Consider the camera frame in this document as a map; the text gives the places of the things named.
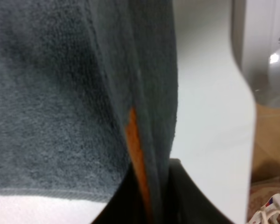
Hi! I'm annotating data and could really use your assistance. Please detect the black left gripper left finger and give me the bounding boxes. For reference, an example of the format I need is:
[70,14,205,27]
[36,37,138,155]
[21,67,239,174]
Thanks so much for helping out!
[92,165,147,224]

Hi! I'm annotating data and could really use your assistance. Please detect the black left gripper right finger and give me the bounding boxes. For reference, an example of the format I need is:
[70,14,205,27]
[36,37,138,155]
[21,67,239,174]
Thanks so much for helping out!
[164,159,232,224]

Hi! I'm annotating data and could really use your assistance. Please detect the grey towel with orange patches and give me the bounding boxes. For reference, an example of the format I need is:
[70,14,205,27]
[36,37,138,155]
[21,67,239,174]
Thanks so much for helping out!
[0,0,178,224]

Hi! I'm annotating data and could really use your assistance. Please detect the white sneaker on floor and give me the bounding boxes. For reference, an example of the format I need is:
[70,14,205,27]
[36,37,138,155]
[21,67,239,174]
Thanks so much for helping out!
[247,193,280,224]

